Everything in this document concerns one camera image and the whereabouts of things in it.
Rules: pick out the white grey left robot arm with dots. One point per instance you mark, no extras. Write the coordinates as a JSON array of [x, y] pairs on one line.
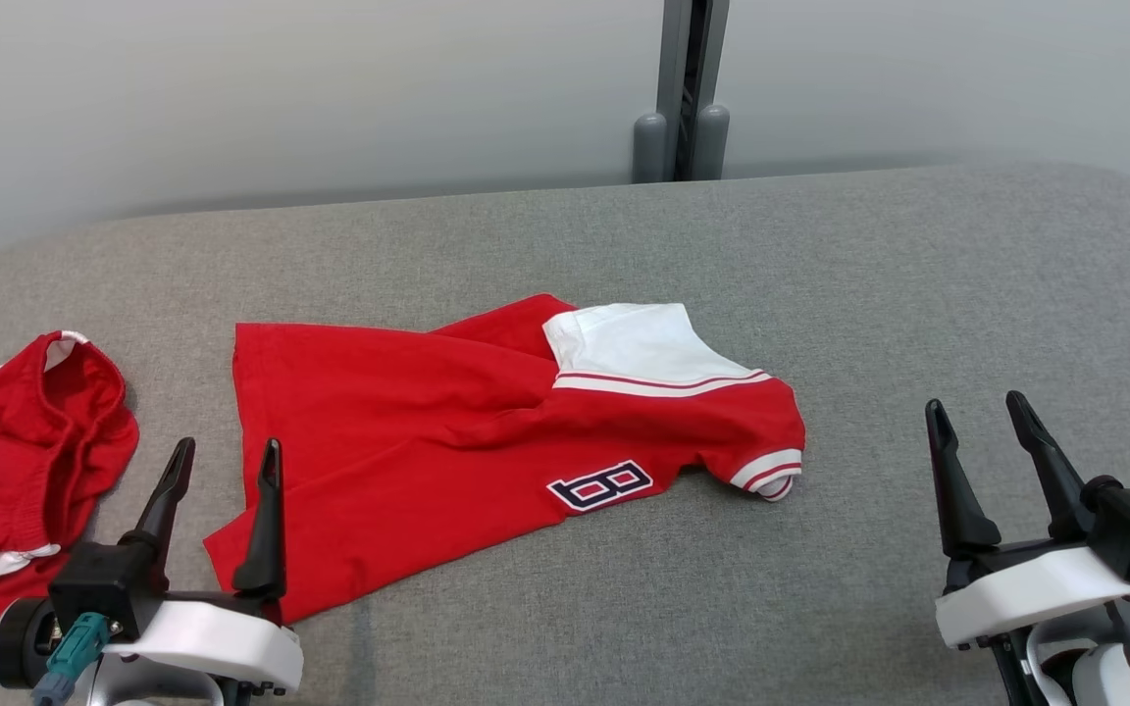
[[133, 686]]

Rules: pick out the red jersey shirt white collar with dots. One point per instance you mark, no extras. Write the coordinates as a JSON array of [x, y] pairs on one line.
[[408, 441]]

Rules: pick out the grey metal post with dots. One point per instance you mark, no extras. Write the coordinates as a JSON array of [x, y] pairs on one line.
[[675, 59]]

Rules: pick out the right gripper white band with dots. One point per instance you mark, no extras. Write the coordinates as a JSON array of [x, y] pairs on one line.
[[1026, 593]]

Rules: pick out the grey cylinder bumper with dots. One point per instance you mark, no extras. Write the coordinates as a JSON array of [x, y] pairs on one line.
[[712, 142], [650, 147]]

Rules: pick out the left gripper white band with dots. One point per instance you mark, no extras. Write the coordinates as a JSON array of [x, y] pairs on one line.
[[212, 637]]

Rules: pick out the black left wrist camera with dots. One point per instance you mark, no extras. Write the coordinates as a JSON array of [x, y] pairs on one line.
[[99, 588]]

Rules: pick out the red shorts white stripes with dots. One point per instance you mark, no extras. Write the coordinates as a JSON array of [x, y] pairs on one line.
[[6, 471]]

